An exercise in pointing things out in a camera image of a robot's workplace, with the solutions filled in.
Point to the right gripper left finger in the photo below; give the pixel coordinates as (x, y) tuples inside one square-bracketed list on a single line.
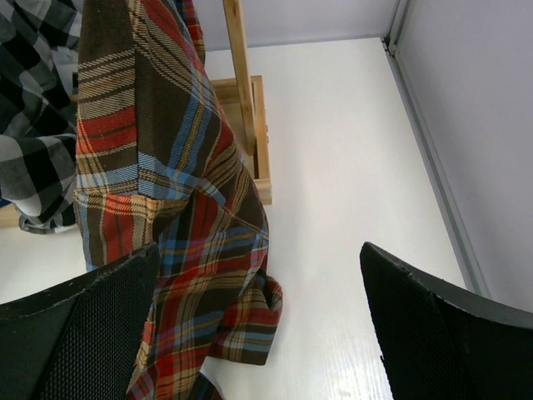
[(80, 338)]

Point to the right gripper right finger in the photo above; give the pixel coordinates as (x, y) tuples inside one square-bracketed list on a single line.
[(440, 341)]

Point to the red brown plaid shirt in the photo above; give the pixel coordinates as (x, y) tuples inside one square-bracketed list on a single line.
[(157, 163)]

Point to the black white checked shirt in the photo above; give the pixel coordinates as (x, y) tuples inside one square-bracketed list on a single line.
[(39, 39)]

